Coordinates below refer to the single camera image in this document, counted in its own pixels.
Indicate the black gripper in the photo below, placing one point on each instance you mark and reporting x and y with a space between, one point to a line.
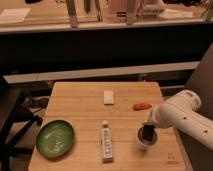
148 132

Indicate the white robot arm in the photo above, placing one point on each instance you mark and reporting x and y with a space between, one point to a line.
180 111

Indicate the white eraser block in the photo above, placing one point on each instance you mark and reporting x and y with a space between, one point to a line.
108 97

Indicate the green ceramic plate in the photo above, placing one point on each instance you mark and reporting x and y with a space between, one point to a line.
55 139

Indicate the orange red small object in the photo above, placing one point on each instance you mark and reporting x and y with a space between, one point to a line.
141 106

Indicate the white tube with cap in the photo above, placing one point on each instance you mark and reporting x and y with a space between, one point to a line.
106 142

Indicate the white box on shelf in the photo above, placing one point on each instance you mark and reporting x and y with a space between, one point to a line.
153 6

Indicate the white paper sheet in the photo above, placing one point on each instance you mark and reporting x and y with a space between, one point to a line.
9 16

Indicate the metal frame post right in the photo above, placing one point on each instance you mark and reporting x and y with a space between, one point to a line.
130 11

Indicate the metal frame post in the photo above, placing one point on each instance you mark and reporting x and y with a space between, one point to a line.
72 13
130 11

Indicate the metal frame post left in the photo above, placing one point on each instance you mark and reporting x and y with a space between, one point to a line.
72 13

